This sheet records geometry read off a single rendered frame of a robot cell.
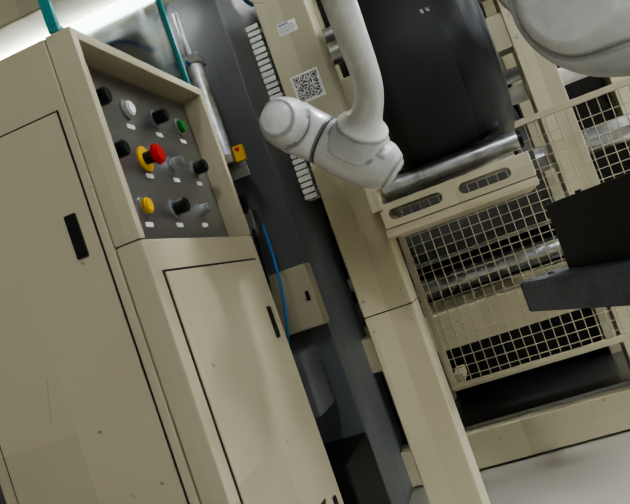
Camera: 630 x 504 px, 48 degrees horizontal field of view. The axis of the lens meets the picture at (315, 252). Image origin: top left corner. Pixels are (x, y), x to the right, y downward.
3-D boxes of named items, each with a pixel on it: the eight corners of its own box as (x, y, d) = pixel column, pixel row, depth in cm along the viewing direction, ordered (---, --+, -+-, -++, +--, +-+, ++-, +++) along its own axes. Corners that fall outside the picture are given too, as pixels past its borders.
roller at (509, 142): (374, 180, 171) (381, 195, 173) (375, 187, 167) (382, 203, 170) (516, 125, 163) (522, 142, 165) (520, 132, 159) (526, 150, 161)
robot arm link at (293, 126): (266, 142, 151) (320, 168, 149) (241, 133, 136) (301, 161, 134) (287, 95, 150) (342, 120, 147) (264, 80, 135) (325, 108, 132)
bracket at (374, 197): (372, 214, 165) (357, 174, 166) (394, 216, 204) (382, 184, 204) (385, 209, 164) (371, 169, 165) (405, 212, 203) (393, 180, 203)
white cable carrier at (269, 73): (305, 200, 182) (244, 27, 184) (310, 201, 186) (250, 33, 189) (321, 194, 180) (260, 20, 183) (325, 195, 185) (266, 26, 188)
